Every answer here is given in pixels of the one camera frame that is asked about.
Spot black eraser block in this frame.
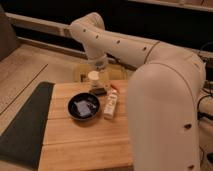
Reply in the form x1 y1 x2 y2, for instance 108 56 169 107
89 88 107 96

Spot white rectangular tube box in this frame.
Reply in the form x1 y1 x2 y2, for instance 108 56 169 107
103 89 118 119

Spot black round bowl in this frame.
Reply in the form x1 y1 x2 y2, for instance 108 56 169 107
67 93 100 121

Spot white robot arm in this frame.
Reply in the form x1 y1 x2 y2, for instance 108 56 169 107
69 12 206 171

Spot small orange object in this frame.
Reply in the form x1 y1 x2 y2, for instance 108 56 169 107
110 83 120 91

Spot black floor cables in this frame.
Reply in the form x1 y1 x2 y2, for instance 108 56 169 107
196 43 213 164

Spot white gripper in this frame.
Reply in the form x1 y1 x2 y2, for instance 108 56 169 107
88 61 109 90

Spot blue cloth in bowl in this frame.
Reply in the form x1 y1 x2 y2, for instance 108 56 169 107
75 101 97 117

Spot dark grey floor mat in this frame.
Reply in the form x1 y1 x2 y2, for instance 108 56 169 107
0 82 54 169

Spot yellow round floor cushion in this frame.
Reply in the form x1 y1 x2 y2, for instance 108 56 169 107
73 64 128 82

